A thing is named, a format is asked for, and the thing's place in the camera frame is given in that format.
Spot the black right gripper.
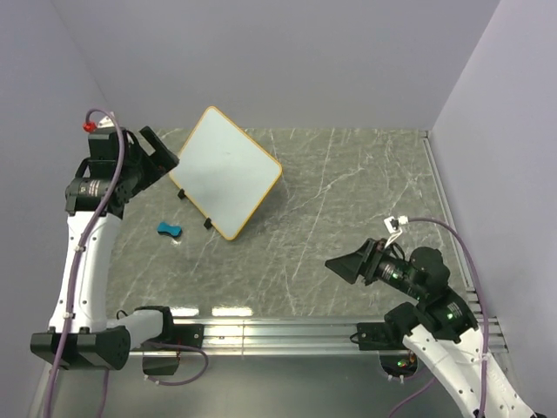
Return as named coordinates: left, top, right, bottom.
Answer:
left=324, top=236, right=425, bottom=299

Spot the yellow framed whiteboard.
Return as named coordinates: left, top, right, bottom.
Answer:
left=170, top=106, right=283, bottom=241

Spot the blue whiteboard eraser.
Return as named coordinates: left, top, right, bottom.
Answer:
left=157, top=222, right=183, bottom=239

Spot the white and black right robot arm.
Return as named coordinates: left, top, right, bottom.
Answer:
left=325, top=239, right=537, bottom=417

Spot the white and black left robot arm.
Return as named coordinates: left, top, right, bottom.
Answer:
left=30, top=126, right=178, bottom=370

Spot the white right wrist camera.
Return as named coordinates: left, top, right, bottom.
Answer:
left=384, top=216, right=409, bottom=248

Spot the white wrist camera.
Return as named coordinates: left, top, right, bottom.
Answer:
left=82, top=112, right=115, bottom=133
left=384, top=216, right=409, bottom=248

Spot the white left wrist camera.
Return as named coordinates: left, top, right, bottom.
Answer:
left=82, top=112, right=115, bottom=133

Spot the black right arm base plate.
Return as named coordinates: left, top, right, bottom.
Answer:
left=349, top=322, right=404, bottom=351

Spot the aluminium right side rail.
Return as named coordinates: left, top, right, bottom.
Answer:
left=419, top=131, right=486, bottom=318

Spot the aluminium rail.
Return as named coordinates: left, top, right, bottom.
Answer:
left=419, top=131, right=486, bottom=318
left=125, top=316, right=509, bottom=354

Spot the aluminium front rail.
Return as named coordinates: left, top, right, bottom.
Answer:
left=125, top=316, right=509, bottom=354

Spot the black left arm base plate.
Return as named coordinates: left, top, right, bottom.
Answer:
left=138, top=323, right=205, bottom=351

